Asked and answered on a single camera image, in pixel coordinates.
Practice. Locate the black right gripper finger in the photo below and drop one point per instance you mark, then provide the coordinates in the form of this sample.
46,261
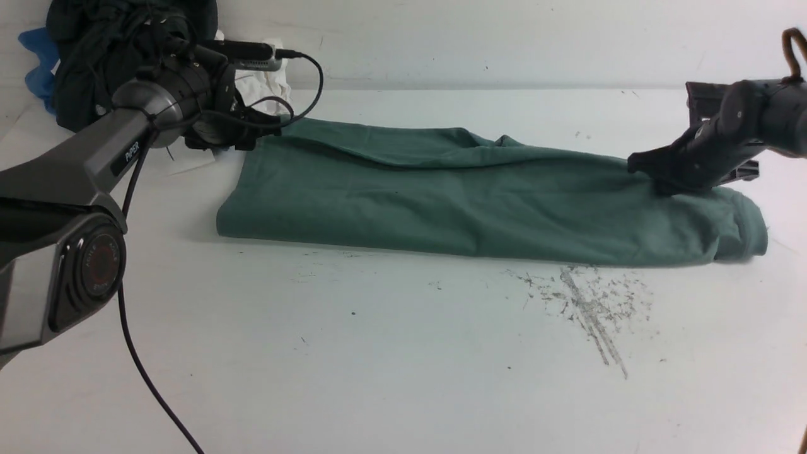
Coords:
669,187
654,163

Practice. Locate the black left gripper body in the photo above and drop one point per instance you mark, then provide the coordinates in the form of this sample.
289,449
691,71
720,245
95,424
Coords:
229,123

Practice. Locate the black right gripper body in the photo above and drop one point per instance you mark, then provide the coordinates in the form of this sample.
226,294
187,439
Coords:
720,147

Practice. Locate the green long sleeve shirt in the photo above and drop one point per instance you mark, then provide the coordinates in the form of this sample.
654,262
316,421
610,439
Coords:
450,191

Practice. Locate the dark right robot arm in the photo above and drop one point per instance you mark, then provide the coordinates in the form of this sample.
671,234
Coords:
781,126

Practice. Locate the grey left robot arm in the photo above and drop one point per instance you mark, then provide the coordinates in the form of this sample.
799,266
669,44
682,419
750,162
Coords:
63,234

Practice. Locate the white crumpled garment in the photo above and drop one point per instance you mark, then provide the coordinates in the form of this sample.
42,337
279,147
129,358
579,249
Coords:
267,92

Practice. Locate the dark green crumpled garment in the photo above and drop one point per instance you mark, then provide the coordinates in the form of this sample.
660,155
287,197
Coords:
101,44

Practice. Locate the blue crumpled garment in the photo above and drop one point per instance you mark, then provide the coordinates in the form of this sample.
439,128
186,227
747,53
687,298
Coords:
40,80

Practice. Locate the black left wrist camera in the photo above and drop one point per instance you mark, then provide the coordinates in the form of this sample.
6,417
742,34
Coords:
252,56

